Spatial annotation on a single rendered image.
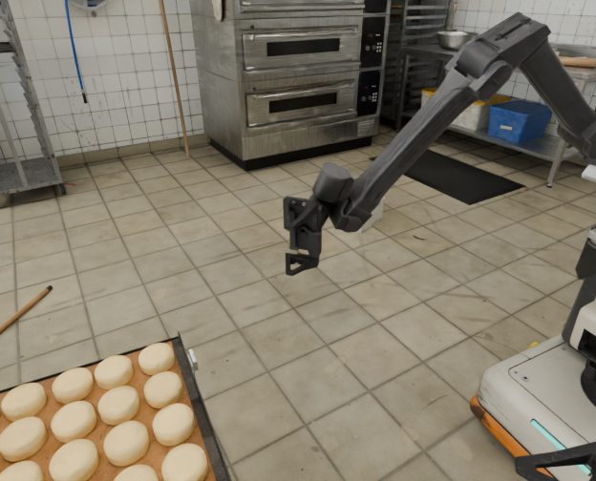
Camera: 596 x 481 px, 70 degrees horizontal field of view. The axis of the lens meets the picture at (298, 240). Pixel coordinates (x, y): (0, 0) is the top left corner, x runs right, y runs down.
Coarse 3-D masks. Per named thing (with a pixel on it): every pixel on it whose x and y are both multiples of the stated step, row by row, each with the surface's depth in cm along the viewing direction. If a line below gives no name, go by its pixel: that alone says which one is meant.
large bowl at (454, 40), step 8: (440, 32) 427; (448, 32) 431; (456, 32) 430; (464, 32) 427; (472, 32) 420; (440, 40) 413; (448, 40) 406; (456, 40) 403; (464, 40) 402; (472, 40) 406; (448, 48) 413; (456, 48) 410
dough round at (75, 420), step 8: (64, 408) 55; (72, 408) 55; (80, 408) 55; (88, 408) 55; (56, 416) 54; (64, 416) 54; (72, 416) 54; (80, 416) 54; (88, 416) 54; (56, 424) 53; (64, 424) 53; (72, 424) 53; (80, 424) 53; (88, 424) 53; (56, 432) 52; (64, 432) 52; (72, 432) 52; (80, 432) 52; (88, 432) 53; (64, 440) 52; (72, 440) 52
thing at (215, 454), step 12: (180, 336) 67; (180, 348) 67; (180, 360) 65; (60, 372) 62; (192, 372) 61; (192, 384) 61; (192, 396) 59; (204, 408) 56; (204, 420) 56; (204, 432) 54; (204, 444) 53; (216, 444) 52; (216, 456) 51; (216, 468) 50; (216, 480) 49; (228, 480) 49
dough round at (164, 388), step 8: (152, 376) 60; (160, 376) 59; (168, 376) 59; (176, 376) 59; (152, 384) 58; (160, 384) 58; (168, 384) 58; (176, 384) 58; (144, 392) 57; (152, 392) 57; (160, 392) 57; (168, 392) 57; (176, 392) 57; (152, 400) 56; (160, 400) 56; (168, 400) 57; (176, 400) 58
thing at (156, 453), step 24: (48, 384) 61; (96, 384) 61; (144, 384) 61; (0, 408) 57; (48, 408) 57; (96, 408) 57; (144, 408) 57; (192, 408) 57; (0, 432) 54; (48, 432) 54; (96, 432) 54; (192, 432) 54; (0, 456) 51; (48, 456) 51; (144, 456) 51; (48, 480) 49; (96, 480) 49
